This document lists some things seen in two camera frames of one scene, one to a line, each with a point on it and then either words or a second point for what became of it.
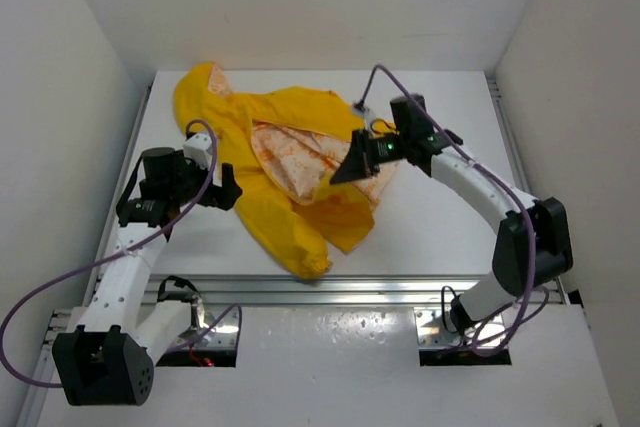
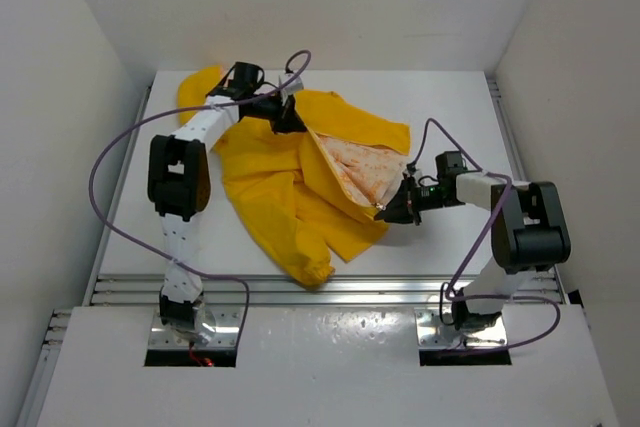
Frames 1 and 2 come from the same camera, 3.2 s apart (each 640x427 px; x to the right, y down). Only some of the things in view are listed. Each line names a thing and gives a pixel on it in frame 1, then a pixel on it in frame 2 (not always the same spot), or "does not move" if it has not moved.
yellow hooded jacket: x=284 y=145 does not move
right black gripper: x=360 y=160 -> x=404 y=207
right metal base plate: x=432 y=333 does not move
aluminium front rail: x=338 y=290 does not move
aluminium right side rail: x=515 y=157 does not move
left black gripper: x=224 y=195 -> x=284 y=118
